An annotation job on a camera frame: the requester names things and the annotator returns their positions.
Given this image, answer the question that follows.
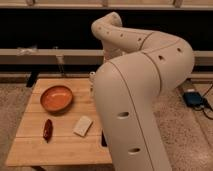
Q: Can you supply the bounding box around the dark red pepper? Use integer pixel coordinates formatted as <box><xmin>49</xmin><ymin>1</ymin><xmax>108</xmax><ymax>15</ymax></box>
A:
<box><xmin>43</xmin><ymin>119</ymin><xmax>53</xmax><ymax>142</ymax></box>

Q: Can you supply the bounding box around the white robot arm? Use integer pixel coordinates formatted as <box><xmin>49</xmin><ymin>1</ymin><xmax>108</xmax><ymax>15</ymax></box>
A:
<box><xmin>91</xmin><ymin>12</ymin><xmax>195</xmax><ymax>171</ymax></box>

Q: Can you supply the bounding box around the orange ceramic bowl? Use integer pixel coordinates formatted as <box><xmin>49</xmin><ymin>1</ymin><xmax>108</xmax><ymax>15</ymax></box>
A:
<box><xmin>40</xmin><ymin>85</ymin><xmax>73</xmax><ymax>113</ymax></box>

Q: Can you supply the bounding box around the white cup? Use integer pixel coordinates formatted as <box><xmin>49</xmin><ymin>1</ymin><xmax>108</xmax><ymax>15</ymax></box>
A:
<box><xmin>89</xmin><ymin>71</ymin><xmax>96</xmax><ymax>88</ymax></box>

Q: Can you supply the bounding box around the white sponge block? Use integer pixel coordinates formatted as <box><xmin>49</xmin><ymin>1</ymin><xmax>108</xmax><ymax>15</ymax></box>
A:
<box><xmin>73</xmin><ymin>116</ymin><xmax>93</xmax><ymax>137</ymax></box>

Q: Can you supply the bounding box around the black rectangular object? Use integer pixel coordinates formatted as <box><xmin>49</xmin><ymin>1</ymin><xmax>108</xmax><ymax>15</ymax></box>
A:
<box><xmin>101</xmin><ymin>132</ymin><xmax>107</xmax><ymax>147</ymax></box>

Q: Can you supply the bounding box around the blue power box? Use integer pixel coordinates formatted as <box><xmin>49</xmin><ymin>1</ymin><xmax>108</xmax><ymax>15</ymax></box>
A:
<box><xmin>183</xmin><ymin>92</ymin><xmax>203</xmax><ymax>107</ymax></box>

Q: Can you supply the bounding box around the wooden rail beam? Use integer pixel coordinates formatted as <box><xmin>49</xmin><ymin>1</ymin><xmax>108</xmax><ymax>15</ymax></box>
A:
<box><xmin>0</xmin><ymin>48</ymin><xmax>213</xmax><ymax>66</ymax></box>

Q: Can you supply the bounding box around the black cable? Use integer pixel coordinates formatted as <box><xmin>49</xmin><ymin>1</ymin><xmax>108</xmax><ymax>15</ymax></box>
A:
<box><xmin>194</xmin><ymin>83</ymin><xmax>213</xmax><ymax>120</ymax></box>

